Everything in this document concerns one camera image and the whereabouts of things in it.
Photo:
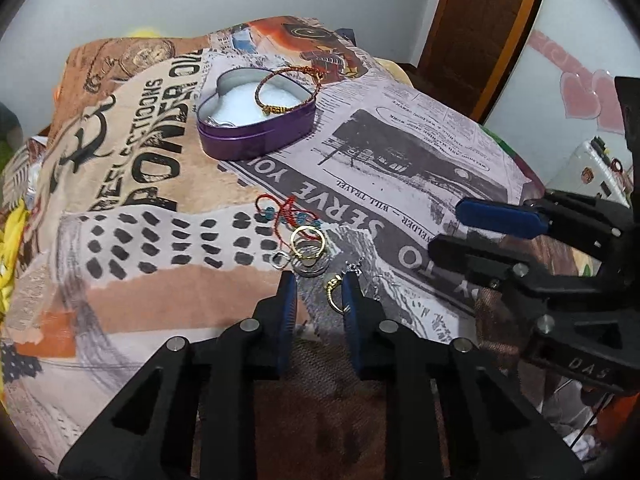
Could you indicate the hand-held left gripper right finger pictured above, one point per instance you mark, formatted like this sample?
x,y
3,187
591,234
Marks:
x,y
351,327

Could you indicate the silver hook earring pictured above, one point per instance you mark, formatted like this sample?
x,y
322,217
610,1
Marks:
x,y
354,265
376,292

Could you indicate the orange cloth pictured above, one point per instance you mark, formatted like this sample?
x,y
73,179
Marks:
x,y
620,417

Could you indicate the purple heart-shaped tin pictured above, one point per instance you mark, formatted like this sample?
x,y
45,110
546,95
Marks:
x,y
250,141

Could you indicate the yellow cloth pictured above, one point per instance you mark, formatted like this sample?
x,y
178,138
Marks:
x,y
12,260

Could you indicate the pink heart stickers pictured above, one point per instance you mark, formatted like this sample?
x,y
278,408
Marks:
x,y
585,97

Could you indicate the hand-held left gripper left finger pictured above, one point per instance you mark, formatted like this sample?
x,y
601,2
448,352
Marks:
x,y
288,320

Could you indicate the wooden door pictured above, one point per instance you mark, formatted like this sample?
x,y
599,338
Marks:
x,y
475,25

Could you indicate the white box with stickers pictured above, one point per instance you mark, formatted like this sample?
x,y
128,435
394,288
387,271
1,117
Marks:
x,y
582,167

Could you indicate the printed blanket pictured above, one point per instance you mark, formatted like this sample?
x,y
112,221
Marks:
x,y
150,260

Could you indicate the white crumpled cloth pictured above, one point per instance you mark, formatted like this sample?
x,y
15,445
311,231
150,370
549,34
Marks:
x,y
565,415

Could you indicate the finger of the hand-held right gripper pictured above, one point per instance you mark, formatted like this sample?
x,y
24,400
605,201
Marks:
x,y
470,252
495,217

